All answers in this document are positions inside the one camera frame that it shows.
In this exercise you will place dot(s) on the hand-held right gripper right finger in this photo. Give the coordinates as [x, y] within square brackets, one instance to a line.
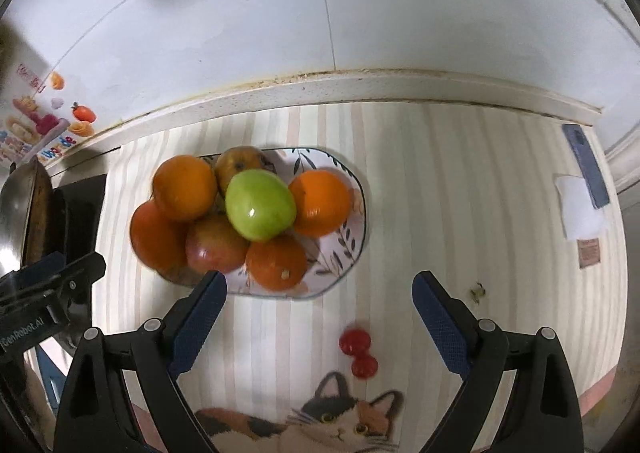
[440, 323]

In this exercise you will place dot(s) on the oval leaf patterned plate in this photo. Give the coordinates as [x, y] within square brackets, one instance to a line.
[335, 258]

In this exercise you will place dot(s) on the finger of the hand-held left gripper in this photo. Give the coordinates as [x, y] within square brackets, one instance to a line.
[65, 275]

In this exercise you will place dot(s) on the white paper sheet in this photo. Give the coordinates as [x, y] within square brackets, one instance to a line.
[577, 215]

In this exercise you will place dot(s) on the blue smartphone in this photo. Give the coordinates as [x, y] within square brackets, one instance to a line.
[585, 163]

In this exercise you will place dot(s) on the black glass gas stove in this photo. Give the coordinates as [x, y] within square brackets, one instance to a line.
[80, 213]

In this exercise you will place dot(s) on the large orange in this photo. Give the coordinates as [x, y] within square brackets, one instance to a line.
[155, 235]

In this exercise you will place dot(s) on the steel wok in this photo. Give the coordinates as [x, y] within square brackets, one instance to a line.
[15, 213]

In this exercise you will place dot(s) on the green apple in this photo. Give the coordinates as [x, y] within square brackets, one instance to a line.
[260, 205]

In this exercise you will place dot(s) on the dark reddish orange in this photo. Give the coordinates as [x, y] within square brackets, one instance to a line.
[275, 263]

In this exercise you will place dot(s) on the small brown card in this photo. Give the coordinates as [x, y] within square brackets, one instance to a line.
[589, 253]

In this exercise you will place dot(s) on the dark blotchy apple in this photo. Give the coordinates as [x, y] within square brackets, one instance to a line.
[242, 162]

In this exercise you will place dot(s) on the red apple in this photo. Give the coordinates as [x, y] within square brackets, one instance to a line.
[217, 243]

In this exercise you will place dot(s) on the striped mat with cat print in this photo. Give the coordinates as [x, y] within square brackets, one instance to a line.
[425, 183]

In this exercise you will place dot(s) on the small orange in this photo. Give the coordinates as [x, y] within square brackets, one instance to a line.
[320, 203]
[182, 188]

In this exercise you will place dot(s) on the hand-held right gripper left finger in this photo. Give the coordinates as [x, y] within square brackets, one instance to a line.
[200, 318]

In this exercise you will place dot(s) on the blue cabinet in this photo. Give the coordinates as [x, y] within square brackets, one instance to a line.
[47, 373]

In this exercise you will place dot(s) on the colourful wall sticker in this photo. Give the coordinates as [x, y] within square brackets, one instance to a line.
[40, 118]

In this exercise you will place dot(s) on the red cherry tomato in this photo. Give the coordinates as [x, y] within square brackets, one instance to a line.
[352, 340]
[364, 366]

